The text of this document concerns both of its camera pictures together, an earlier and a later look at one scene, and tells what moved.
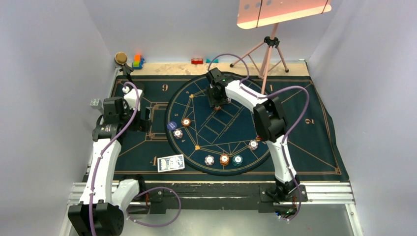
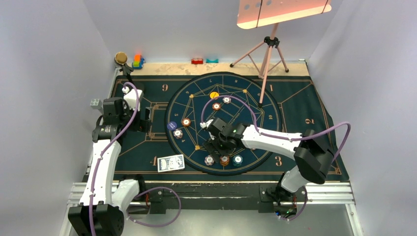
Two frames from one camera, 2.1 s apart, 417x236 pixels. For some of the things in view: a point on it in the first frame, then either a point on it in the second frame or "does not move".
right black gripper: [213, 102] -> [211, 144]
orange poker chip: [186, 122] does not move
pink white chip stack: [209, 160] does not move
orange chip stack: [224, 159] does not move
